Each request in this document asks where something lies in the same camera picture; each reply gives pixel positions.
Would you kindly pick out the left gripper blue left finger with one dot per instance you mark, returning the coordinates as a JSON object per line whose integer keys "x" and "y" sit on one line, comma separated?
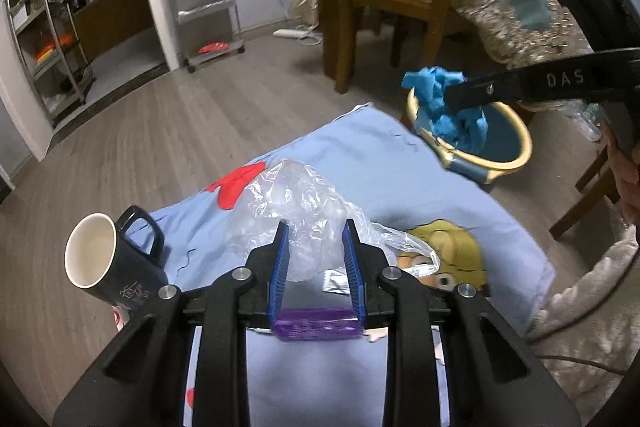
{"x": 279, "y": 273}

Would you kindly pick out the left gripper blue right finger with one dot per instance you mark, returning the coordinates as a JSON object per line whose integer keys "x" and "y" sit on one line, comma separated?
{"x": 355, "y": 281}

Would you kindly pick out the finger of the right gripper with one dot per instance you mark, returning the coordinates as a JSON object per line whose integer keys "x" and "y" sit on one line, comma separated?
{"x": 481, "y": 91}

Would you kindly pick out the blue face mask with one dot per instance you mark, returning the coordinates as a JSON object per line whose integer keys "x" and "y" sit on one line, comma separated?
{"x": 466, "y": 130}

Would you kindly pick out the clear plastic bag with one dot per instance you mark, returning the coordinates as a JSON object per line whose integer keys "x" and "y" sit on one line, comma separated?
{"x": 295, "y": 194}

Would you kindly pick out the silver foil packet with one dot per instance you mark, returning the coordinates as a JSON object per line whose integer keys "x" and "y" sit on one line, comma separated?
{"x": 335, "y": 282}

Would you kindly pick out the person right hand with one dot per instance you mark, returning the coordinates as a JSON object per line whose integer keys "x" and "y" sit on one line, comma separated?
{"x": 626, "y": 175}

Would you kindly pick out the purple spray bottle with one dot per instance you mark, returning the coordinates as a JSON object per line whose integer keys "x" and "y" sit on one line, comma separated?
{"x": 321, "y": 324}

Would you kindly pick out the light blue cartoon cloth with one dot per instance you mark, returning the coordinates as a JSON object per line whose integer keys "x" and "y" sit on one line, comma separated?
{"x": 397, "y": 180}

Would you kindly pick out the black ceramic mug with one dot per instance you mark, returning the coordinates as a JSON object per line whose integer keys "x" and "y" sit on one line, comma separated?
{"x": 100, "y": 259}

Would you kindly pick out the white power strip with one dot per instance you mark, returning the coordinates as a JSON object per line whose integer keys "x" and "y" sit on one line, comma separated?
{"x": 289, "y": 33}

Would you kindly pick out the white fluffy blanket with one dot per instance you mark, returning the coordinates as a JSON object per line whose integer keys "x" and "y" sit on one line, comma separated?
{"x": 588, "y": 335}

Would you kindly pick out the metal kitchen rack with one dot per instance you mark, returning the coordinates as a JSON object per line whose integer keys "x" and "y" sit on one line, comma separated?
{"x": 48, "y": 46}

